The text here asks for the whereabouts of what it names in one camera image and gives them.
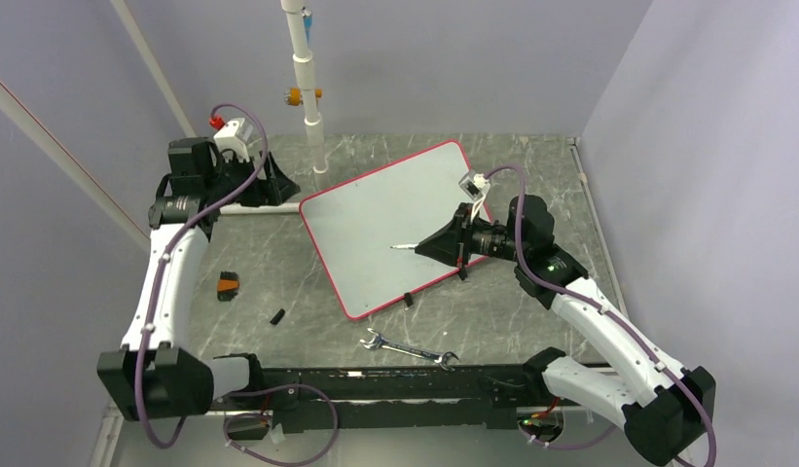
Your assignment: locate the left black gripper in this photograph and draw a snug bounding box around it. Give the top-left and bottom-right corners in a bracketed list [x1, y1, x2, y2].
[205, 150, 300, 207]

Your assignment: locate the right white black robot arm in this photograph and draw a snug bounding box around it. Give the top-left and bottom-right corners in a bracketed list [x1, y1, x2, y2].
[414, 195, 716, 466]

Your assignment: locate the red framed whiteboard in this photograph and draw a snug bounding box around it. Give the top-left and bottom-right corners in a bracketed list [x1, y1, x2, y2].
[299, 140, 471, 320]

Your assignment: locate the black marker cap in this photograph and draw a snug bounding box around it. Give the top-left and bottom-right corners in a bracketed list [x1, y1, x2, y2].
[270, 308, 286, 326]

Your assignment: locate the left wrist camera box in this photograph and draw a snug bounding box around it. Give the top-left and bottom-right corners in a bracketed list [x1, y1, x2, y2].
[209, 115, 254, 162]

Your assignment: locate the orange black small block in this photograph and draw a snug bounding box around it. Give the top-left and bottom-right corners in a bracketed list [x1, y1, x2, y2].
[216, 271, 240, 302]

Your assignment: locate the white pvc pipe frame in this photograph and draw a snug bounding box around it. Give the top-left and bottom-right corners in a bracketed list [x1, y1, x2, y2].
[0, 1, 329, 248]

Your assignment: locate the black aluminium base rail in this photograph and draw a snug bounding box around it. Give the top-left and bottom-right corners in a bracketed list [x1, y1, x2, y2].
[105, 364, 674, 446]

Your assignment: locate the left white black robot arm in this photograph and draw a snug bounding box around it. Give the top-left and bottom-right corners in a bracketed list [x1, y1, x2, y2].
[96, 137, 300, 421]

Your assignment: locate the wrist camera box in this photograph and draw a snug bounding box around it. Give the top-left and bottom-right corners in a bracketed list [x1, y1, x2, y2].
[458, 169, 490, 221]
[209, 115, 254, 162]

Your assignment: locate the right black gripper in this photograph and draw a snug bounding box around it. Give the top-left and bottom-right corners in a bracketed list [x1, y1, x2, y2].
[416, 202, 527, 269]

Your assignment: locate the silver double ended wrench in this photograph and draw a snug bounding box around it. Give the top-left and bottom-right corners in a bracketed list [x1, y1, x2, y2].
[359, 328, 459, 372]

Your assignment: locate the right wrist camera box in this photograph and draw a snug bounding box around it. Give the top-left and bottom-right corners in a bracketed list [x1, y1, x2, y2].
[458, 169, 490, 221]

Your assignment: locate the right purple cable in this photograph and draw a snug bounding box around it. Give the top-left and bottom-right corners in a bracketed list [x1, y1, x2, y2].
[483, 163, 719, 467]

